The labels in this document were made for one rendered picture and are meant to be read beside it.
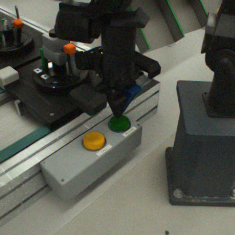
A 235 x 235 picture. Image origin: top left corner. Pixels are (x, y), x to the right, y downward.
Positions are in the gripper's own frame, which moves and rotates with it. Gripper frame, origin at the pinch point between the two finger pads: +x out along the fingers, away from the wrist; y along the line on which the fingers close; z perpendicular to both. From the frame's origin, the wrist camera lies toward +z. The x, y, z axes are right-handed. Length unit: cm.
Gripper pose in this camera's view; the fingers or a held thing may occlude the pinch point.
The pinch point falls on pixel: (117, 103)
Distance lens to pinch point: 54.8
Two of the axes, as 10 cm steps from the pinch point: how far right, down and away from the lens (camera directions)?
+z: -7.2, -4.6, 5.3
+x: -0.1, 7.6, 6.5
